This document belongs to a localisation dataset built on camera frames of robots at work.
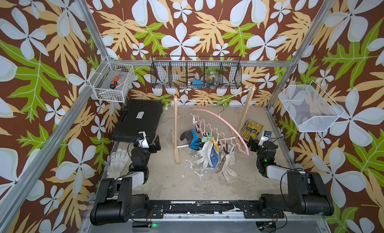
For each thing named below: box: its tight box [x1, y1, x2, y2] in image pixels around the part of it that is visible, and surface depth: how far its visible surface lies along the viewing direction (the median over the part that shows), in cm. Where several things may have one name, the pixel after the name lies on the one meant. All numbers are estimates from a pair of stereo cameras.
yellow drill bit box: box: [239, 119, 264, 142], surface depth 104 cm
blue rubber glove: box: [180, 129, 205, 151], surface depth 93 cm
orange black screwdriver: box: [109, 76, 120, 90], surface depth 82 cm
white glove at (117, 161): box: [106, 148, 132, 179], surface depth 91 cm
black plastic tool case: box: [111, 99, 164, 143], surface depth 103 cm
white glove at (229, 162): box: [217, 146, 237, 182], surface depth 84 cm
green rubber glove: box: [201, 136, 209, 143], surface depth 87 cm
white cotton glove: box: [196, 140, 213, 169], surface depth 90 cm
